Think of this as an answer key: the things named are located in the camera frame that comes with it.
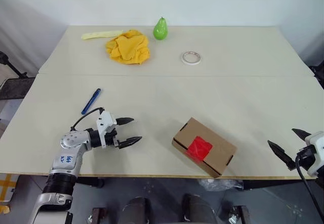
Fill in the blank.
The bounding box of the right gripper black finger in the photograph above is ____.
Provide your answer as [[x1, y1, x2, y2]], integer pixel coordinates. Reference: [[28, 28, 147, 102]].
[[291, 128, 311, 142], [267, 140, 296, 171]]

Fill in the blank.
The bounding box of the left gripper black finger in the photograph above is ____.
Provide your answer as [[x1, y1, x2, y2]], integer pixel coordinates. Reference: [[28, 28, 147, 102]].
[[115, 117, 135, 127], [117, 136, 143, 149]]

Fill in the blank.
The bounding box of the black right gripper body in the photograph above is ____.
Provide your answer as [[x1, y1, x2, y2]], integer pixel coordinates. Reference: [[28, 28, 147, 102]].
[[295, 144, 317, 170]]

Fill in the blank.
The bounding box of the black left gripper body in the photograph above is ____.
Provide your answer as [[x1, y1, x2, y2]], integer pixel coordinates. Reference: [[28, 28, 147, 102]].
[[105, 128, 119, 149]]

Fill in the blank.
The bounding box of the blue pen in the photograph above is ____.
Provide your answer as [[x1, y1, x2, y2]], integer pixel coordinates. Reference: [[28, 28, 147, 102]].
[[80, 88, 101, 115]]

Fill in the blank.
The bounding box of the brown cardboard box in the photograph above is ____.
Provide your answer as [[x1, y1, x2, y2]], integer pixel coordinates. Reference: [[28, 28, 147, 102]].
[[172, 117, 237, 178]]

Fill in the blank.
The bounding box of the black equipment piece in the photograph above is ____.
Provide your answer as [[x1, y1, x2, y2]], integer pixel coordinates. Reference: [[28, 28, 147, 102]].
[[310, 59, 324, 88]]

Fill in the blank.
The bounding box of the dark rounded shape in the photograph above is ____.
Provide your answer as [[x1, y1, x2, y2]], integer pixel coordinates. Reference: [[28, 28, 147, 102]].
[[182, 193, 218, 224], [123, 196, 152, 224]]

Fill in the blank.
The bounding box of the clear plastic bag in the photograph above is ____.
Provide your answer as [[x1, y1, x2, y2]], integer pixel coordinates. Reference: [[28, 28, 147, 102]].
[[197, 178, 244, 192]]

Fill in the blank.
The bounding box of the red crumpled object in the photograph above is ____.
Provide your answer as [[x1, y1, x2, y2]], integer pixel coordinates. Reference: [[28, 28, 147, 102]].
[[187, 136, 213, 163]]

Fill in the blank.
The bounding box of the crumpled yellow cloth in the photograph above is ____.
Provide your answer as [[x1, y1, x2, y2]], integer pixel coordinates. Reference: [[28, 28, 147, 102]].
[[105, 29, 151, 66]]

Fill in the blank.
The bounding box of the white tape roll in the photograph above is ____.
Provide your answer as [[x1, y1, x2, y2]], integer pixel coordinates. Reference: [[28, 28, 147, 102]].
[[181, 51, 203, 66]]

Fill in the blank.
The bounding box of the pale yellow strip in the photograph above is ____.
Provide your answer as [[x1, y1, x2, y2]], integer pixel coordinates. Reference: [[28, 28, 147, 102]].
[[80, 29, 124, 40]]

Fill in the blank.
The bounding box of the green pear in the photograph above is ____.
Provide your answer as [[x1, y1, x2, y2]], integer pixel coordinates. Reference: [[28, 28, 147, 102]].
[[152, 16, 169, 41]]

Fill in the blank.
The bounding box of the black mesh seat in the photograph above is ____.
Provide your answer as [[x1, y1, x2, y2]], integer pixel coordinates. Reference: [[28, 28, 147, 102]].
[[0, 77, 36, 101]]

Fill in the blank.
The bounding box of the black tripod stand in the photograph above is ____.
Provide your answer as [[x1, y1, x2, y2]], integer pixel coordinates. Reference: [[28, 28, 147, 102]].
[[0, 51, 28, 79]]

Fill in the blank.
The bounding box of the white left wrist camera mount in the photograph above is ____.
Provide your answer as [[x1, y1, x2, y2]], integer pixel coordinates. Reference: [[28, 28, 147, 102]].
[[95, 111, 117, 149]]

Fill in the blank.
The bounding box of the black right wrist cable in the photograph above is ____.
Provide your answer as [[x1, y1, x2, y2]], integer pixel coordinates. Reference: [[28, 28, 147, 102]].
[[295, 153, 324, 224]]

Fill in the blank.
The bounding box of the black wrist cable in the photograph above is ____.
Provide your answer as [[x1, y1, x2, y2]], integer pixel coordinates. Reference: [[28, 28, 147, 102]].
[[70, 107, 106, 132], [295, 153, 324, 224]]

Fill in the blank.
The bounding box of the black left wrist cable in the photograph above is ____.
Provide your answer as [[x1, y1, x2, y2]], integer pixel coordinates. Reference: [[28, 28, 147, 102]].
[[70, 107, 106, 132]]

